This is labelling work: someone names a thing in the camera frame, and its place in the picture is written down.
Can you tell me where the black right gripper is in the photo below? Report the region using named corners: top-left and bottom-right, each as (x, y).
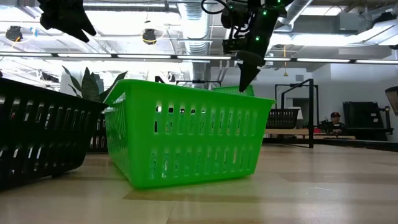
top-left (236, 0), bottom-right (293, 93)

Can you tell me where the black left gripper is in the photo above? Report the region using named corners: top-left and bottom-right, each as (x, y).
top-left (37, 0), bottom-right (98, 44)

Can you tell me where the green slotted plastic basket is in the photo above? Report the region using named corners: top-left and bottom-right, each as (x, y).
top-left (103, 78), bottom-right (277, 189)
top-left (212, 85), bottom-right (255, 97)

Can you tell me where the black slotted plastic basket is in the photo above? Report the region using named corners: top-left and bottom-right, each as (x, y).
top-left (266, 108), bottom-right (302, 130)
top-left (88, 111), bottom-right (109, 154)
top-left (0, 77), bottom-right (109, 191)

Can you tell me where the long ceiling light strip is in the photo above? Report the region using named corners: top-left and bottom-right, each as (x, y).
top-left (264, 57), bottom-right (398, 65)
top-left (0, 52), bottom-right (233, 60)

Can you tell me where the green snake plant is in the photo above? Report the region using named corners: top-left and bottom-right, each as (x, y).
top-left (61, 65), bottom-right (129, 103)

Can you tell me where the person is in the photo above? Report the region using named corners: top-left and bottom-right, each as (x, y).
top-left (319, 111), bottom-right (348, 137)

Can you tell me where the background wooden table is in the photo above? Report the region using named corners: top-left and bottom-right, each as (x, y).
top-left (313, 133), bottom-right (357, 141)

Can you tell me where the black framed grey panel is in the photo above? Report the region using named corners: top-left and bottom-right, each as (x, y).
top-left (384, 86), bottom-right (398, 117)

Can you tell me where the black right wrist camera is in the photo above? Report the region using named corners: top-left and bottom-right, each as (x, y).
top-left (220, 7), bottom-right (249, 54)

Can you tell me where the yellow hanging cord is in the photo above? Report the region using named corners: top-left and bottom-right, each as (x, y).
top-left (282, 45), bottom-right (289, 78)

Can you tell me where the black background frame stand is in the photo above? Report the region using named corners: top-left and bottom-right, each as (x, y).
top-left (175, 80), bottom-right (223, 88)

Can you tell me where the black yellow ceiling cable reel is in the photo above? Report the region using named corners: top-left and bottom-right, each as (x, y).
top-left (5, 26), bottom-right (24, 42)
top-left (142, 28), bottom-right (158, 45)

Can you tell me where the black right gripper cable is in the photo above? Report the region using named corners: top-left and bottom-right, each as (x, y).
top-left (200, 0), bottom-right (233, 16)

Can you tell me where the silver ventilation duct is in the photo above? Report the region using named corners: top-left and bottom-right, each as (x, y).
top-left (177, 0), bottom-right (215, 82)

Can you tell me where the black aluminium rig frame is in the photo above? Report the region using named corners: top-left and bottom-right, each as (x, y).
top-left (263, 138), bottom-right (398, 153)

